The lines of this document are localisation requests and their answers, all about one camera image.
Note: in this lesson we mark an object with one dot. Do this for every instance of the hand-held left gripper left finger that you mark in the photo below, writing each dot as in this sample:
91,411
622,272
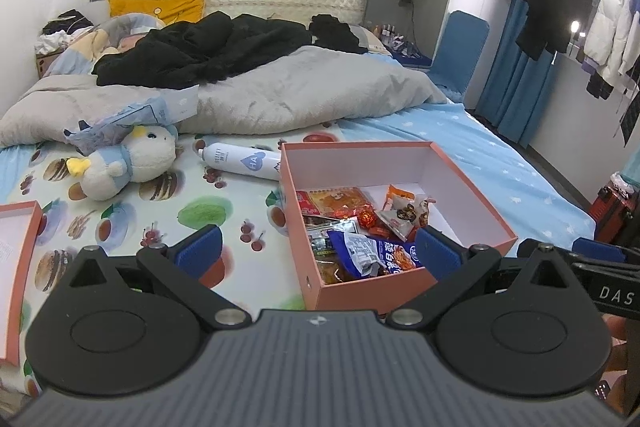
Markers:
200,249

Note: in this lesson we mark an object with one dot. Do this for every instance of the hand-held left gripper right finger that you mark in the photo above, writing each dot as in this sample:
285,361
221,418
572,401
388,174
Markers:
435,252

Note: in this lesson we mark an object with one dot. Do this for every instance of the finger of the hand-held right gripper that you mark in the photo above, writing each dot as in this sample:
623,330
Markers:
590,247

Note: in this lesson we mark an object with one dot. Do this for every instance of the brown orange snack packet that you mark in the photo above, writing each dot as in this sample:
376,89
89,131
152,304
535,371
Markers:
402,212

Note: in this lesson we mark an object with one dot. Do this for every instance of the blue snack packet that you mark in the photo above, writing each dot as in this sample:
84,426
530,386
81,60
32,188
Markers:
370,252

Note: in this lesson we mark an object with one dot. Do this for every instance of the small red candy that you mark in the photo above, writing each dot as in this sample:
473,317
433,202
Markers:
367,218

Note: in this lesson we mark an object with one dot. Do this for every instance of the green snack packet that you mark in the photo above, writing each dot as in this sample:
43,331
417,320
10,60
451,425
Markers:
322,241

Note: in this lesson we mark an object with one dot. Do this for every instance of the orange cardboard box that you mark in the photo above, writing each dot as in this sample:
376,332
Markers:
350,162

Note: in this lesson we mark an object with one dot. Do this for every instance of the person's right hand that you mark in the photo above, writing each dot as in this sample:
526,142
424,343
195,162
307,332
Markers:
614,329

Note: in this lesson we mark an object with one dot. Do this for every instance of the fruit print bedsheet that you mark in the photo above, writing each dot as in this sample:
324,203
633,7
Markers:
200,207

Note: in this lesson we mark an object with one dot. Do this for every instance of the red suitcase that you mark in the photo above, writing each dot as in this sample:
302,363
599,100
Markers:
615,212

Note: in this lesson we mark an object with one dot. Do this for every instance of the white spray bottle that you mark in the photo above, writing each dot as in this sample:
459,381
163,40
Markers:
235,157

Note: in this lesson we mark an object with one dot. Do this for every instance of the white blue plush toy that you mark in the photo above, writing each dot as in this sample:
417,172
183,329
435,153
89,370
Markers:
145,152

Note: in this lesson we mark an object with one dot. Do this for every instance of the blue star bedsheet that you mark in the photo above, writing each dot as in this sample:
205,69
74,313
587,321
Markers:
475,142

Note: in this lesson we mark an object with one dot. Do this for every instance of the blue curtain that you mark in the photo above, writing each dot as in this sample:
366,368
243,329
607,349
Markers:
520,82

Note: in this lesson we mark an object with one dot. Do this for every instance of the orange box lid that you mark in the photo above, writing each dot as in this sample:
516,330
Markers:
15,257

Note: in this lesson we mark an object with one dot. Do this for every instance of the grey duvet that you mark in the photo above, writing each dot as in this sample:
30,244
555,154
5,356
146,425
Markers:
310,92

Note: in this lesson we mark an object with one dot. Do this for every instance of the black jacket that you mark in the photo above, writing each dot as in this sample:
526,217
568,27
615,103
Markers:
200,52

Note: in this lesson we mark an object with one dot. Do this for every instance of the blue covered chair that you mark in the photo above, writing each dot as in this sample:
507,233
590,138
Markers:
460,47

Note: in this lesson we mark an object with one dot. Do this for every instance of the beige grey pillow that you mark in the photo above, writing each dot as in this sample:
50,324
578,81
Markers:
372,39

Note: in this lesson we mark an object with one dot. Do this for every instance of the group of small bottles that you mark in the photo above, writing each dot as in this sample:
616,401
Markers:
390,34

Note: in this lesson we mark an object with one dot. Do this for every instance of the hanging white puffer jacket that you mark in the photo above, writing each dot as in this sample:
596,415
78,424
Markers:
612,22

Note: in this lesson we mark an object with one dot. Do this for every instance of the pastel patchwork blanket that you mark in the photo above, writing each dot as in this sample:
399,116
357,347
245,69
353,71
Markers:
95,39

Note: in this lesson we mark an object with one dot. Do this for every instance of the brown cardboard box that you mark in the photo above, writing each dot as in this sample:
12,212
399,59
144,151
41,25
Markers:
47,64

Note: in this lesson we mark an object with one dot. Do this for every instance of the black garment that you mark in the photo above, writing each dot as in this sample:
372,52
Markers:
332,32

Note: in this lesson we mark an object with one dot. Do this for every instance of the yellow pillow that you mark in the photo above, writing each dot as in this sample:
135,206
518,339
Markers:
165,4

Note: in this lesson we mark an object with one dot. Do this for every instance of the pile of clothes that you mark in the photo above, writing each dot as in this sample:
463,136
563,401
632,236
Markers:
65,29

